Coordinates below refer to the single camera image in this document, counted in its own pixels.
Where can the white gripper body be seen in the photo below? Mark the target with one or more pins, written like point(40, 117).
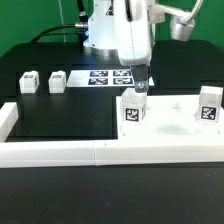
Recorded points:
point(132, 30)

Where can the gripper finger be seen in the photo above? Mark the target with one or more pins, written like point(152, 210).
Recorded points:
point(140, 76)

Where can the white square table top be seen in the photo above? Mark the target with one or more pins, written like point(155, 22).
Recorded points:
point(173, 115)

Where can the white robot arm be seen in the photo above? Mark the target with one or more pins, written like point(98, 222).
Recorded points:
point(101, 38)

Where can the white marker sheet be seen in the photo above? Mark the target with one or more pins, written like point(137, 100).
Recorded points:
point(101, 78)

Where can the white U-shaped obstacle fence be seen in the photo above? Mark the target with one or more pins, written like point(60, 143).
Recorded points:
point(103, 152)

